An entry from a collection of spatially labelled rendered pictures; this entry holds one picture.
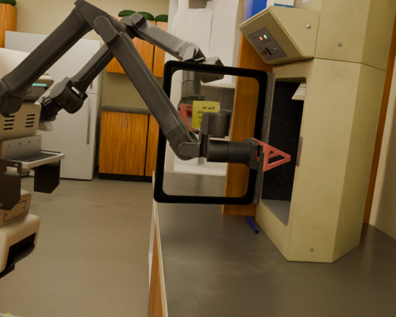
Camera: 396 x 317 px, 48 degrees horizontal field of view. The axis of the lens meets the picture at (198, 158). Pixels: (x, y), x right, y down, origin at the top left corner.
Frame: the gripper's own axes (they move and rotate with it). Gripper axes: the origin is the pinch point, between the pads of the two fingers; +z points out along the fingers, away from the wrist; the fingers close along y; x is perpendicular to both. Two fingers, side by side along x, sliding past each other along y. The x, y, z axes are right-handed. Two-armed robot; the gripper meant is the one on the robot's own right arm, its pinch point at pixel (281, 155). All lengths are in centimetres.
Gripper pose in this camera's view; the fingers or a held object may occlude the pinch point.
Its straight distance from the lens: 118.4
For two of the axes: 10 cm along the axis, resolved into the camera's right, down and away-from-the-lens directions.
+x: -0.8, 9.9, 1.5
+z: 9.9, 0.6, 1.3
